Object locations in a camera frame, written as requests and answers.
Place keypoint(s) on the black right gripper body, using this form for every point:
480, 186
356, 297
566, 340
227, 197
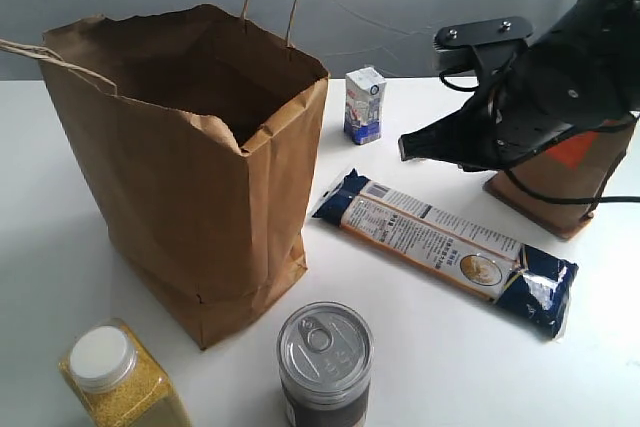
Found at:
556, 89

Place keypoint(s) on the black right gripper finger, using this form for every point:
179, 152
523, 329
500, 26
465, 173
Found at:
447, 140

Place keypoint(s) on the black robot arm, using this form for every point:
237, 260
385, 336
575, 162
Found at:
587, 19

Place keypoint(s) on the large brown paper bag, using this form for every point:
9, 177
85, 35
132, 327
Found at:
197, 133

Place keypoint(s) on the brown pouch with orange label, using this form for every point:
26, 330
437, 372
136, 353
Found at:
578, 167

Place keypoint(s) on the small white blue milk carton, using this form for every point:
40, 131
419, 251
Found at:
365, 91

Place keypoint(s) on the blue noodle packet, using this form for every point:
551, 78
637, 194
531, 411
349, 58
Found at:
518, 278

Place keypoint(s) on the metal pull-tab can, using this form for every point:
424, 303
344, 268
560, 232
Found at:
325, 352

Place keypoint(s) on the yellow grain bottle white cap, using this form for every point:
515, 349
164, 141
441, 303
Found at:
118, 381

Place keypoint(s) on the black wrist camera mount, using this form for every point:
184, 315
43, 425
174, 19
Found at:
481, 47

